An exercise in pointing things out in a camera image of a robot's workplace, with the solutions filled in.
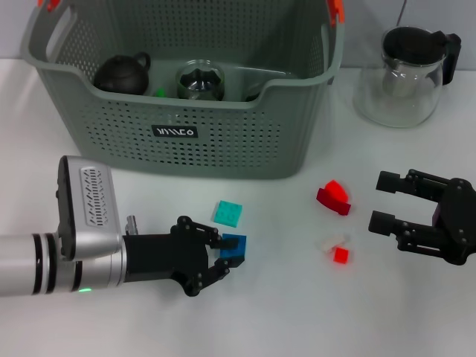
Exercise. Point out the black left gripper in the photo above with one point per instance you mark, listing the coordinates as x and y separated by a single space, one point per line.
163 256

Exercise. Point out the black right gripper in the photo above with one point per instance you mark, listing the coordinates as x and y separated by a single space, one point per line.
459 223

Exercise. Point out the blue square toy brick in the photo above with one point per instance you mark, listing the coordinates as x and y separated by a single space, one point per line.
238 250

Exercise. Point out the teal square toy brick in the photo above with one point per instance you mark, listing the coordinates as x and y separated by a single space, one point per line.
227 213

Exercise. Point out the bright red toy brick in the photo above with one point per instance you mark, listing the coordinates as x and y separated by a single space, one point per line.
334 190

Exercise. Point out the dark red toy brick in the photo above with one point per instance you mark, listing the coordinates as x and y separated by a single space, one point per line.
331 204

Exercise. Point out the white toy brick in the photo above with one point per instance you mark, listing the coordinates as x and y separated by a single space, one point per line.
329 243

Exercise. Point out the green sloped toy brick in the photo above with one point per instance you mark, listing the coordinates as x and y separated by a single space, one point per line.
160 92

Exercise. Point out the grey perforated plastic storage bin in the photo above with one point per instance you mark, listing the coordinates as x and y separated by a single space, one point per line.
241 145

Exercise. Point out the small red toy brick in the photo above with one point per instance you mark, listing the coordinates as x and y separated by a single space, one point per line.
341 255

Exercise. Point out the glass teapot with black lid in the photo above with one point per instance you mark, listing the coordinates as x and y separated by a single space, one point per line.
398 106

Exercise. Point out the black ceramic teapot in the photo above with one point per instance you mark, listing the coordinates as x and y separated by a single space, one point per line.
119 76

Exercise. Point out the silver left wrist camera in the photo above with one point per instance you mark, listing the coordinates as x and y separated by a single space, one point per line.
93 208

